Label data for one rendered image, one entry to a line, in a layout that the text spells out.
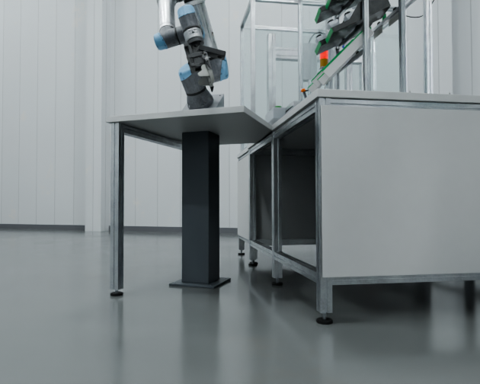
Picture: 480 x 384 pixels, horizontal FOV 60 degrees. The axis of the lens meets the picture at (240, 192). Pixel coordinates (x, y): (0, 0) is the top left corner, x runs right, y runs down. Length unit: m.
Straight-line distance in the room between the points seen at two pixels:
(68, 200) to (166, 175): 1.91
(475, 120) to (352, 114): 0.51
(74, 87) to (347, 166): 6.63
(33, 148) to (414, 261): 7.27
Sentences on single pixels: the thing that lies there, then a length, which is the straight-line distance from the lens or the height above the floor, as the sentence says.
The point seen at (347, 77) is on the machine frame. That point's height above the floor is 1.40.
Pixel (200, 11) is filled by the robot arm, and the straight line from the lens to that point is 2.27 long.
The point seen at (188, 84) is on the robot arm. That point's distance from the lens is 2.28.
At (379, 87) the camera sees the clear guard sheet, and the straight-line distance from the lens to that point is 4.00.
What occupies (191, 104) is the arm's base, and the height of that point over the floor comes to 0.98.
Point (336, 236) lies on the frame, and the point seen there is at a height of 0.32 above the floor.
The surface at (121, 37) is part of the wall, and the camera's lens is 7.51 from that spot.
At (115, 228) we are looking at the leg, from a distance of 2.08.
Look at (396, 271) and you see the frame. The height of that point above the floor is 0.18.
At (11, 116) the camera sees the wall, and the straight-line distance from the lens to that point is 8.67.
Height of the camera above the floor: 0.44
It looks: 2 degrees up
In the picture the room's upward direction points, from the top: straight up
